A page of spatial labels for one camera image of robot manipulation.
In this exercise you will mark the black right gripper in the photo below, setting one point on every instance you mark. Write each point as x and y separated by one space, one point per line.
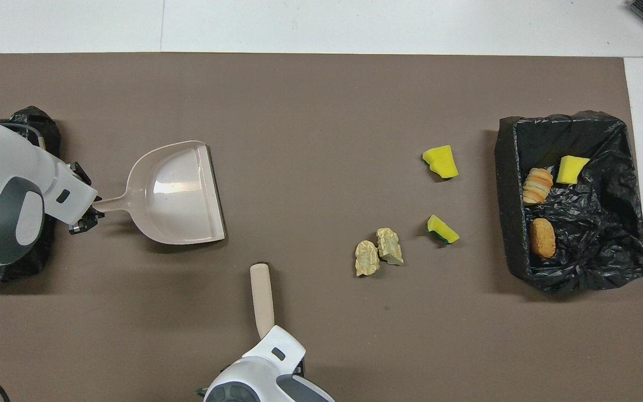
301 367

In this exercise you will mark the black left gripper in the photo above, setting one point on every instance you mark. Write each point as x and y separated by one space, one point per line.
78 226

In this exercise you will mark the beige hand brush black bristles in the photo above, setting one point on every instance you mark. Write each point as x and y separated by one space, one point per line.
262 296

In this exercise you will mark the beige plastic dustpan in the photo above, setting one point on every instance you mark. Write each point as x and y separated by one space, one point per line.
176 190

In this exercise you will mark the tan rock piece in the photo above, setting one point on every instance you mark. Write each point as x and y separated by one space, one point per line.
389 245
366 258

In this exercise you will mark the yellow green sponge wedge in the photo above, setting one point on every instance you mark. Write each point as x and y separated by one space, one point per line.
441 228
571 169

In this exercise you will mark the large yellow sponge chunk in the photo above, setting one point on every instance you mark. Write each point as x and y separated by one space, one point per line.
441 162

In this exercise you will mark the brown oval bread roll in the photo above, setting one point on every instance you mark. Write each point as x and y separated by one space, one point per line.
542 238

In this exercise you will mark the striped orange bread piece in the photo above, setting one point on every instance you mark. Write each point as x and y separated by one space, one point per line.
538 186

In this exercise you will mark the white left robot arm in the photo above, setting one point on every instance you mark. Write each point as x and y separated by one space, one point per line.
3 184

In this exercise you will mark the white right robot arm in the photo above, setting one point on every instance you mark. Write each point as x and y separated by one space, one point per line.
265 368

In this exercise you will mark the black bag lined bin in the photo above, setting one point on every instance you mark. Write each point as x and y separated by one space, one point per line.
606 251
14 273

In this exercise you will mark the brown table mat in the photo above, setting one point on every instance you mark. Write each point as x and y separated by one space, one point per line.
321 89

